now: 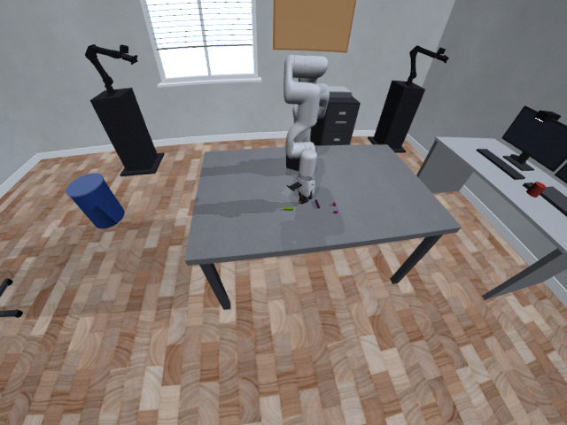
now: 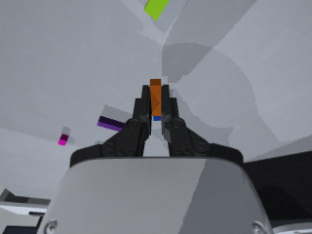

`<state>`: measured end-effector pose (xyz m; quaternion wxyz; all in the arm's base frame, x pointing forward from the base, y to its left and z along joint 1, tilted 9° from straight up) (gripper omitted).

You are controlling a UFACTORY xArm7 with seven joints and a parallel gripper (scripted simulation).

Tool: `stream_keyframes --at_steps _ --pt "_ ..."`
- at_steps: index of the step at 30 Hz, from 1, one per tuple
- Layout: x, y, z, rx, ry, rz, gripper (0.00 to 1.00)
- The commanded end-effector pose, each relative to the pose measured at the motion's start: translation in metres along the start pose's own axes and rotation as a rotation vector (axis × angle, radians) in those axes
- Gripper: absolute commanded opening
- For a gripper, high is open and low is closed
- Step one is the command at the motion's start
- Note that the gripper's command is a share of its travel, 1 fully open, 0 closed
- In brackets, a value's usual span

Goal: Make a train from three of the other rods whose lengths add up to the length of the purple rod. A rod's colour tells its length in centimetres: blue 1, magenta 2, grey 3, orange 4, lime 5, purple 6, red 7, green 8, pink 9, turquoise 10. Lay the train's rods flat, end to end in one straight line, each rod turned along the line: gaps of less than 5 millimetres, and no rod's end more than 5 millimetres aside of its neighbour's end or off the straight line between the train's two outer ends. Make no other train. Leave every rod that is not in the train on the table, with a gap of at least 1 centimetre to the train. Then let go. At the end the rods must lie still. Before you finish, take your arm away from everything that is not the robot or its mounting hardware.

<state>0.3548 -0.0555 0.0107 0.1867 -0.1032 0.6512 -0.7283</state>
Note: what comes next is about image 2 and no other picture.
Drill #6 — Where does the small blue block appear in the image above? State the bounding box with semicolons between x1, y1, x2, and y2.
153;116;161;121

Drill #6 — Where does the purple rod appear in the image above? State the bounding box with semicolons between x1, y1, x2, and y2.
97;116;125;132

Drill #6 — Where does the orange rod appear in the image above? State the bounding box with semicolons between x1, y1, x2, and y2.
150;79;161;116

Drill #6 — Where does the lime green rod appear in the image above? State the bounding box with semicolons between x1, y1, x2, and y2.
144;0;170;20

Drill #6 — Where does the small magenta block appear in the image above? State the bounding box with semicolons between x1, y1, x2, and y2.
58;134;68;146

